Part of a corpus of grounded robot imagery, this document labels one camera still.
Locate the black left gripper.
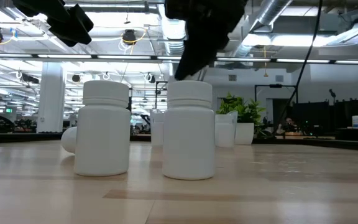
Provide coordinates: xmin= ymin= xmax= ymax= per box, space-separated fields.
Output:
xmin=11 ymin=0 xmax=94 ymax=47

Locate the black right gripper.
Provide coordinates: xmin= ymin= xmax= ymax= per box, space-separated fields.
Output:
xmin=165 ymin=0 xmax=249 ymax=81

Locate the clear plastic basket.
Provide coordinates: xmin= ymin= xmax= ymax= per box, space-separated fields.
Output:
xmin=149 ymin=108 xmax=239 ymax=149

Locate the long LED light strip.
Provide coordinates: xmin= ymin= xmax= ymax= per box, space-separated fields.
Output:
xmin=0 ymin=52 xmax=358 ymax=65

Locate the grey ceiling pipe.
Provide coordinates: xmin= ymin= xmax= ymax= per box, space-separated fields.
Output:
xmin=63 ymin=2 xmax=167 ymax=14

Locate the yellow hanging pendant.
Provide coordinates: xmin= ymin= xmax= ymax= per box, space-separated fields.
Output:
xmin=262 ymin=45 xmax=269 ymax=78

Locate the green plant in white pot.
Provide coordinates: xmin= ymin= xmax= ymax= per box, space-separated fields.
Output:
xmin=216 ymin=91 xmax=267 ymax=146

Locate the white building column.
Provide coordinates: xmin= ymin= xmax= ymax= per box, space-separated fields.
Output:
xmin=37 ymin=61 xmax=67 ymax=134

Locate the person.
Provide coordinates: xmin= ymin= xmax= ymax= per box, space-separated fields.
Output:
xmin=277 ymin=117 xmax=296 ymax=135

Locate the black shelf unit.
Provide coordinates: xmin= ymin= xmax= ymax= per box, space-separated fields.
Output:
xmin=333 ymin=98 xmax=358 ymax=142

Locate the silver ventilation duct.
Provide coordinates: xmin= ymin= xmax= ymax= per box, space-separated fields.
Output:
xmin=157 ymin=3 xmax=188 ymax=57
xmin=228 ymin=0 xmax=294 ymax=58

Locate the black metal gantry frame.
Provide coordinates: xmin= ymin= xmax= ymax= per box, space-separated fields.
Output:
xmin=254 ymin=83 xmax=299 ymax=131
xmin=154 ymin=80 xmax=169 ymax=110

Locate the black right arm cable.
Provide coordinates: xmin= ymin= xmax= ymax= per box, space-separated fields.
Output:
xmin=273 ymin=0 xmax=323 ymax=134

